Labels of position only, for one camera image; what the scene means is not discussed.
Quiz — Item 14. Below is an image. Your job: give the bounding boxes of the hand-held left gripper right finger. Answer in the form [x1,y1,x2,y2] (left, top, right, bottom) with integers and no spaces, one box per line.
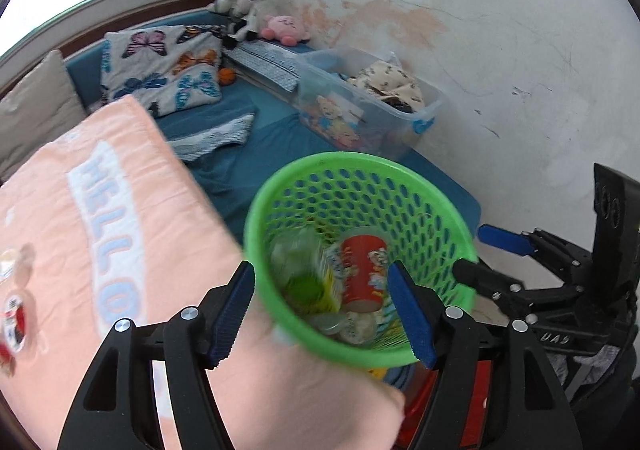
[387,261,584,450]

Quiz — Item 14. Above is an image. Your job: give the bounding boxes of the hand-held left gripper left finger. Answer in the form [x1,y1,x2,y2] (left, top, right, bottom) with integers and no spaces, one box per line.
[57,260,257,450]

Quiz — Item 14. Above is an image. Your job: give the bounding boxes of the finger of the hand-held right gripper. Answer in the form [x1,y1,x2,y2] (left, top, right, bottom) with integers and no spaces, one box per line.
[477,224,594,282]
[452,260,582,317]

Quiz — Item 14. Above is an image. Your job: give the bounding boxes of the red paper cup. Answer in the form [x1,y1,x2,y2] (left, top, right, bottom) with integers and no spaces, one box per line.
[340,226,389,314]

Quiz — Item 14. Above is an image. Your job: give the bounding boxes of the small yellow carton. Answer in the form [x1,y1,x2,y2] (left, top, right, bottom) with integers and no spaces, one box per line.
[320,257,347,315]

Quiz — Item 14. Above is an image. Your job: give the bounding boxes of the clear plastic bag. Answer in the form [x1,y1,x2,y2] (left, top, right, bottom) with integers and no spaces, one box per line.
[270,230,327,282]

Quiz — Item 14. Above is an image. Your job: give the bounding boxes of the green plastic basket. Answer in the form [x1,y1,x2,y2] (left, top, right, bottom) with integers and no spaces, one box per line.
[243,151,479,372]

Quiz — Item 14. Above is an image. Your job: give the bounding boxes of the pink flower print blanket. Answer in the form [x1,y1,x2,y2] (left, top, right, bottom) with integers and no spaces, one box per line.
[0,95,407,450]

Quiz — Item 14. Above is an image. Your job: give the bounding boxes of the clear plastic storage box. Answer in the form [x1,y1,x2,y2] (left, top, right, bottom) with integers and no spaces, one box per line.
[292,48,446,162]

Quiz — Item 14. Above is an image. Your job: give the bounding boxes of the grey striped towel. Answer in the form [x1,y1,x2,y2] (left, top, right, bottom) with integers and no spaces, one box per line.
[167,112,256,162]

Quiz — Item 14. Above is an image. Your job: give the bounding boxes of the blue sofa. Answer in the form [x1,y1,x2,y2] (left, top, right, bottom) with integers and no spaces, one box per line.
[65,12,482,251]

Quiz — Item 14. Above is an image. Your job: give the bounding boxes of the cream patterned cloth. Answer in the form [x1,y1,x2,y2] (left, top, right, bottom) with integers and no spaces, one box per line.
[345,60,426,109]

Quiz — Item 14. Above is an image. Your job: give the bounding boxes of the clear wrapper red label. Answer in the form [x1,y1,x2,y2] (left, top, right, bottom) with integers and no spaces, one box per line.
[0,245,39,377]

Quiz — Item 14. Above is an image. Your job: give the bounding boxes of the grey patterned folded cloth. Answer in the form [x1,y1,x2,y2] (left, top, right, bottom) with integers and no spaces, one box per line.
[225,41,309,92]

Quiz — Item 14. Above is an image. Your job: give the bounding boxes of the large butterfly print pillow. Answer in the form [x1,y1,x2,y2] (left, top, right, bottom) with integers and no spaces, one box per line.
[100,25,226,117]

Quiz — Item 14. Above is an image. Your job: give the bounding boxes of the beige cushion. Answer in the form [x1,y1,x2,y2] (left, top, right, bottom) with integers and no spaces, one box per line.
[0,50,89,181]

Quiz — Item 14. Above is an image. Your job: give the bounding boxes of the lying cow plush toy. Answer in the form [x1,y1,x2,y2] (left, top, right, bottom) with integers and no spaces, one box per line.
[224,12,267,44]

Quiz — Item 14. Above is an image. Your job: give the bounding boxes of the pink round plush toy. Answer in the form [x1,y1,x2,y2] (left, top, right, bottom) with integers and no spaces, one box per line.
[259,14,312,45]

